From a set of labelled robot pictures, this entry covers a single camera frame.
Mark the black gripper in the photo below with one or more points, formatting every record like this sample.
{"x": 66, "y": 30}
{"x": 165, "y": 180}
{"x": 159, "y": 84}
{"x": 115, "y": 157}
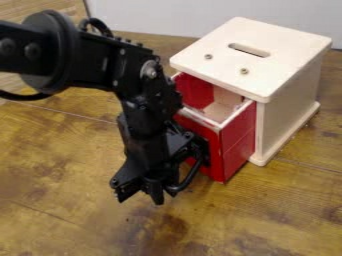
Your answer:
{"x": 151, "y": 168}

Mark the black metal drawer handle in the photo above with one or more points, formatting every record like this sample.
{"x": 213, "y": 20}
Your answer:
{"x": 198, "y": 151}

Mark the red drawer front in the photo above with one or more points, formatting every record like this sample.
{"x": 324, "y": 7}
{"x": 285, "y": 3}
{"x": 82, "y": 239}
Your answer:
{"x": 221, "y": 116}

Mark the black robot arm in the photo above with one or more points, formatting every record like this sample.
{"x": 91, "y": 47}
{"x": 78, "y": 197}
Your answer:
{"x": 56, "y": 55}

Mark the white wooden box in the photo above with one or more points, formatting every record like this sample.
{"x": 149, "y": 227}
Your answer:
{"x": 270, "y": 64}

